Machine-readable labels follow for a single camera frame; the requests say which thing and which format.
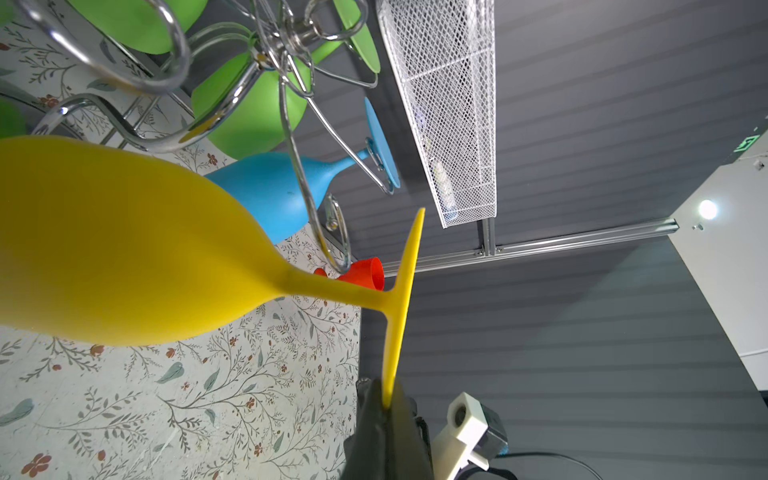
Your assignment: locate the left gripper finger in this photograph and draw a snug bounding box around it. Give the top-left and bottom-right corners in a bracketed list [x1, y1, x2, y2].
[341, 378, 434, 479]

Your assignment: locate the red wine glass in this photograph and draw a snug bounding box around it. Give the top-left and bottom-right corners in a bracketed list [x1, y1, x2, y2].
[337, 258, 385, 291]

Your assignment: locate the yellow wine glass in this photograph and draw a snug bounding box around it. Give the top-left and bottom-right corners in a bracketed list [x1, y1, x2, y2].
[1, 135, 425, 407]

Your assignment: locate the blue wine glass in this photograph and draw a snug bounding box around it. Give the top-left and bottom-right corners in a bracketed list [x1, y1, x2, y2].
[206, 100, 400, 244]

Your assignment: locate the green wine glass back left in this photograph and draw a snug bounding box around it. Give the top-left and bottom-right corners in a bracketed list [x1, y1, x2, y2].
[191, 53, 285, 160]

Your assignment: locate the green wine glass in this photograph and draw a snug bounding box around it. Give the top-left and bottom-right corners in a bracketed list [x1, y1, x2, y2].
[305, 0, 381, 74]
[191, 53, 285, 160]
[69, 0, 172, 55]

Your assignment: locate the chrome wine glass rack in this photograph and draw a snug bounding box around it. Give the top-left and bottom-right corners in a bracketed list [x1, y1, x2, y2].
[0, 0, 400, 276]

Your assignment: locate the green wine glass back right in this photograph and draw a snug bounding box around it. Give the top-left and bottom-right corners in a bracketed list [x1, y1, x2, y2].
[305, 0, 381, 74]

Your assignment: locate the green wine glass front left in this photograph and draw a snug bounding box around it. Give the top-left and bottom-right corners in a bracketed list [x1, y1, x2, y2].
[69, 0, 172, 55]

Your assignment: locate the white wire mesh basket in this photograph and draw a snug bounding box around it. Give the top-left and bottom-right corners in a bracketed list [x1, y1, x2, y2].
[376, 1, 497, 228]

